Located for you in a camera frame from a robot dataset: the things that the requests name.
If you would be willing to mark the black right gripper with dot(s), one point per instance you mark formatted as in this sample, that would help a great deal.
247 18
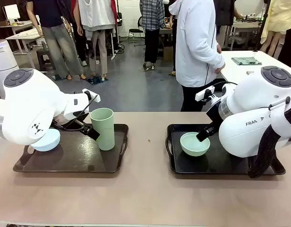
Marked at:
214 111

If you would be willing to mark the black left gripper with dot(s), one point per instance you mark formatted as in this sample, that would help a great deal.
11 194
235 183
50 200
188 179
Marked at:
79 116

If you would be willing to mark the tall pale green cup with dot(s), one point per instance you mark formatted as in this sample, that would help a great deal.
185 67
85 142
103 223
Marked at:
104 128

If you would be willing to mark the pale green bowl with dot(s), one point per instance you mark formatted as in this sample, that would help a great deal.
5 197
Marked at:
194 147

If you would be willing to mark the light blue bowl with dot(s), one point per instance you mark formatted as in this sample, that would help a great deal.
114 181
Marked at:
49 142

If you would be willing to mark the green towel mat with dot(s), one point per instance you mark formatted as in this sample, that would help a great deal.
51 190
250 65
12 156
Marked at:
245 61

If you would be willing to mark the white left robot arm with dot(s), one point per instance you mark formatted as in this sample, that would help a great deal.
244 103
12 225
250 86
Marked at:
29 106

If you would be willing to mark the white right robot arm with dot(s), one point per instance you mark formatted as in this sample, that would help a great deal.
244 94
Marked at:
249 113

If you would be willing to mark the person's right forearm white sleeve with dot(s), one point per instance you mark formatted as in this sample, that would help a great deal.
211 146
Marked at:
216 54

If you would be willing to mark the dark brown serving tray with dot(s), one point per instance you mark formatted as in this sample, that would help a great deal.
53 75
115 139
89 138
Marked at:
70 156

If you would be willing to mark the black serving tray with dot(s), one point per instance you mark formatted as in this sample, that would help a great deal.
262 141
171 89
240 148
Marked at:
221 163

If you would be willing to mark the person's right hand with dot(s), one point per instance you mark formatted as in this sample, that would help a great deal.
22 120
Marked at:
218 70

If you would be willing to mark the person's left hand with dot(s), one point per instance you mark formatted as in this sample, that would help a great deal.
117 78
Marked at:
219 49

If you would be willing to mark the white side table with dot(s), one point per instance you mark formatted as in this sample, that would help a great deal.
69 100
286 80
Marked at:
244 71

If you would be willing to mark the person in white hoodie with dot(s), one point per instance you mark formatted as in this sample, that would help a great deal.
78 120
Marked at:
195 47

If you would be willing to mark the black plastic stool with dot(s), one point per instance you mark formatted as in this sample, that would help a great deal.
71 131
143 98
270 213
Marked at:
44 59

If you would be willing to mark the brown cardboard box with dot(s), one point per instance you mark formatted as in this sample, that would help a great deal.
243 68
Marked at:
168 54

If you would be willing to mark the black folding chair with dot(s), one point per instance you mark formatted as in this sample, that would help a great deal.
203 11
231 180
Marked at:
136 33

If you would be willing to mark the white cylindrical air purifier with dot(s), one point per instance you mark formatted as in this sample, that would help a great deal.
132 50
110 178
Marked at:
2 61

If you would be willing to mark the grey work table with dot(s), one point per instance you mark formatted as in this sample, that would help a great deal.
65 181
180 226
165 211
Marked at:
247 26

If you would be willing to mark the person in plaid shirt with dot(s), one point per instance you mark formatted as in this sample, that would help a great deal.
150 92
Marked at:
152 28

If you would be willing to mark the person in dark clothes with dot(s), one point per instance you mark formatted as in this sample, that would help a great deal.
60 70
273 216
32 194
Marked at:
227 16

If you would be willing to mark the white desk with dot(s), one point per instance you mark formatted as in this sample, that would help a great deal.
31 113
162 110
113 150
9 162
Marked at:
22 35

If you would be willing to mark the black tripod stand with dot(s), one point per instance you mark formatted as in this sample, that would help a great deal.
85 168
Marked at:
262 23

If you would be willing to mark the figure in yellow garment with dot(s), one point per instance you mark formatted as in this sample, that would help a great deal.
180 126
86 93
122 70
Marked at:
280 21

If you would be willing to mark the white monitor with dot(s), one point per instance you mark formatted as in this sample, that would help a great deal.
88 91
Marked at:
12 13

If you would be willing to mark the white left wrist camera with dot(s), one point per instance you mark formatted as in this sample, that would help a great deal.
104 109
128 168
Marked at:
93 97

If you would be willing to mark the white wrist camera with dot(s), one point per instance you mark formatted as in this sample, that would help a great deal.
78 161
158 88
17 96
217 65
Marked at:
93 97
203 94

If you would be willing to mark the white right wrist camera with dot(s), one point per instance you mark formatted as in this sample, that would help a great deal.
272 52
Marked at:
203 94

